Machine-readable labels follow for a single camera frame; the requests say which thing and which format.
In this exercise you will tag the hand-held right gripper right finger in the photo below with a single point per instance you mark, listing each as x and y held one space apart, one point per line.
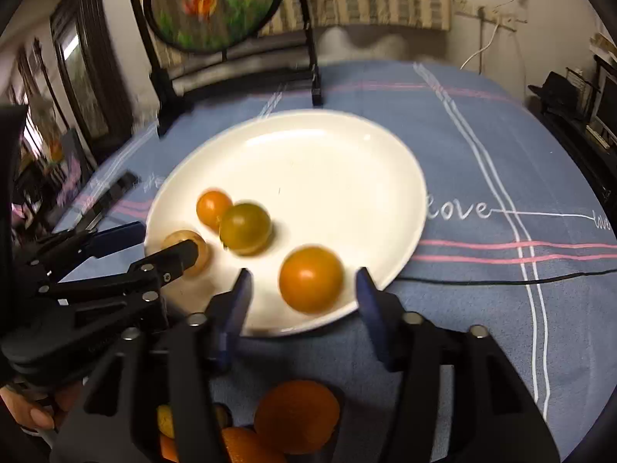
369 308

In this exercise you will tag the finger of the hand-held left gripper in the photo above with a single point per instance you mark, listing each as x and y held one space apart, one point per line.
120 238
164 263

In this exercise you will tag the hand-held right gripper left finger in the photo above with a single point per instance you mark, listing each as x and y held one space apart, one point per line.
238 301

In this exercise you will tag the pale orange cherry tomato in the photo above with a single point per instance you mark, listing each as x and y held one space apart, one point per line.
200 263

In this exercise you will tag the large orange cherry tomato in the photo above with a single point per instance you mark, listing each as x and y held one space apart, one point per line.
311 279

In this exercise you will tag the dark fruit container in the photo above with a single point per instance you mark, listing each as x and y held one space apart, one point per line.
341 415

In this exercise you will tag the large orange mandarin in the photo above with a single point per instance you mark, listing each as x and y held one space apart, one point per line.
296 417

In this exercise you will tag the white round plate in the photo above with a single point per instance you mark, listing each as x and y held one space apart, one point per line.
313 178

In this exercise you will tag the person's left hand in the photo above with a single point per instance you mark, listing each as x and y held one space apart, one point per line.
33 412

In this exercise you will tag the black smartphone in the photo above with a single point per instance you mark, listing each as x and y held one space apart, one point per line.
108 197

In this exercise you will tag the yellow-green cherry tomato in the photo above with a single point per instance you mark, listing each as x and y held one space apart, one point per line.
246 229

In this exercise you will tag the small orange cherry tomato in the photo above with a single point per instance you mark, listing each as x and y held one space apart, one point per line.
212 207

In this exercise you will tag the small yellow-orange fruit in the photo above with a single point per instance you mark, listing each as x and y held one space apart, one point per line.
166 419

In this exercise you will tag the dark wooden glass cabinet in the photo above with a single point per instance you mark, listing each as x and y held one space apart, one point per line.
86 72

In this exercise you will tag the blue plaid tablecloth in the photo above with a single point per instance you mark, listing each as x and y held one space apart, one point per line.
482 154

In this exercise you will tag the round embroidered screen black stand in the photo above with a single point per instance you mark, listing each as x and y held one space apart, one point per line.
217 5

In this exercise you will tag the black side furniture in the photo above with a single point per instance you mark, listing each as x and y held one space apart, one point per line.
578 125

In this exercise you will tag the white wall power strip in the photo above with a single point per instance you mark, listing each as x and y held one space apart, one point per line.
496 15

